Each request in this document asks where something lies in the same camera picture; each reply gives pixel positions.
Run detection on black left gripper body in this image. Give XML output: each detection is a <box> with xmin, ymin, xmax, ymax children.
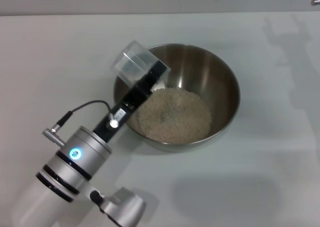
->
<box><xmin>93</xmin><ymin>99</ymin><xmax>136</xmax><ymax>144</ymax></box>

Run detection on clear plastic measuring cup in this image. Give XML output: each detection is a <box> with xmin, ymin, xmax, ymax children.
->
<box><xmin>110</xmin><ymin>39</ymin><xmax>161</xmax><ymax>88</ymax></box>

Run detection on white rice grains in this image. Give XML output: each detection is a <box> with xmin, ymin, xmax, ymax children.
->
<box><xmin>128</xmin><ymin>86</ymin><xmax>213</xmax><ymax>144</ymax></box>

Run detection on stainless steel mixing bowl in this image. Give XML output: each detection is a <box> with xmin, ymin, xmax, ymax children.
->
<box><xmin>112</xmin><ymin>43</ymin><xmax>241</xmax><ymax>153</ymax></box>

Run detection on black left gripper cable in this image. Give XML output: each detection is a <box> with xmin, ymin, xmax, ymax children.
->
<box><xmin>41</xmin><ymin>100</ymin><xmax>118</xmax><ymax>147</ymax></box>

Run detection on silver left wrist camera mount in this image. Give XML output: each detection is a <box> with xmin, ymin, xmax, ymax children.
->
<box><xmin>89</xmin><ymin>186</ymin><xmax>147</xmax><ymax>227</ymax></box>

